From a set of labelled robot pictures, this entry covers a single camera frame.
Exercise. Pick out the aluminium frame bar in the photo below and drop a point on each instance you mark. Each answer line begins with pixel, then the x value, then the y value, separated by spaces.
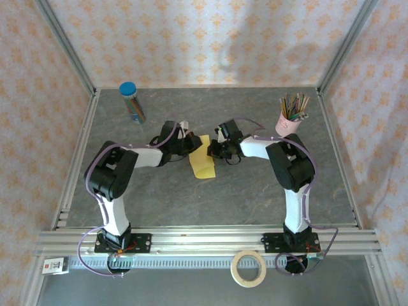
pixel 32 283
pixel 382 280

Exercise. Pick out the small green circuit board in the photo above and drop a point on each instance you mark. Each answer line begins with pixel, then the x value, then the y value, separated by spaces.
pixel 315 257

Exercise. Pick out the aluminium frame post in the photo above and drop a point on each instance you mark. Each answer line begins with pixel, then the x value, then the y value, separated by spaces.
pixel 68 54
pixel 344 44

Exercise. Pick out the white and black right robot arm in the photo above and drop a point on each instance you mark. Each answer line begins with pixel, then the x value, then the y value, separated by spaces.
pixel 296 216

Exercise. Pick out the green colored pencil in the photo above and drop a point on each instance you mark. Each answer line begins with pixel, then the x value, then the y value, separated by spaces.
pixel 299 116

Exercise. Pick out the white label card red mark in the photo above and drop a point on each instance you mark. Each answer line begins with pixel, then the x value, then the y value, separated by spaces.
pixel 55 266

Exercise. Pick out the yellow paper sheet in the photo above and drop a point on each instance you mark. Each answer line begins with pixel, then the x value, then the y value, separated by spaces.
pixel 204 165

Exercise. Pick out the long aluminium mounting rail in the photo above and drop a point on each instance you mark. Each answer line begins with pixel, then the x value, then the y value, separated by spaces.
pixel 207 242

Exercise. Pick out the pink pencil cup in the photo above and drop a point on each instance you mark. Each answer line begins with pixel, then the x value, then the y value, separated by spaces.
pixel 287 127

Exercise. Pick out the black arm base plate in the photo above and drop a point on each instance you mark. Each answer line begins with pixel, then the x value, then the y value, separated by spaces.
pixel 143 240
pixel 271 242

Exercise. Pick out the clear pencil tube blue lid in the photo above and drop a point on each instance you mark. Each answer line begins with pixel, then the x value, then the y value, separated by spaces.
pixel 134 105

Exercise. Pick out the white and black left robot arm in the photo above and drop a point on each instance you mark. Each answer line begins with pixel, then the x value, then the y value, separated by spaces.
pixel 118 220

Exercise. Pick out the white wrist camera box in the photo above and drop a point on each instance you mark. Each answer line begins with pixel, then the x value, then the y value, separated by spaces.
pixel 183 127
pixel 220 136

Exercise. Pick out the aluminium table side rail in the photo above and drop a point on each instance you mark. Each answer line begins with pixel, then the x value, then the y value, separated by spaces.
pixel 334 150
pixel 79 150

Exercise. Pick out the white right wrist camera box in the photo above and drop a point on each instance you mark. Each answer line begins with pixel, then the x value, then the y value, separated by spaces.
pixel 220 136

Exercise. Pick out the masking tape roll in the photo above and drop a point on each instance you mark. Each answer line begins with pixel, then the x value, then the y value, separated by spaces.
pixel 234 271

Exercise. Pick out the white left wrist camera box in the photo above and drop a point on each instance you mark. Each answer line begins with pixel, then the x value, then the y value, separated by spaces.
pixel 183 127

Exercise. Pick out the wooden colored pencil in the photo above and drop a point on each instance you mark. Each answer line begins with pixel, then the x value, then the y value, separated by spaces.
pixel 284 108
pixel 302 105
pixel 292 105

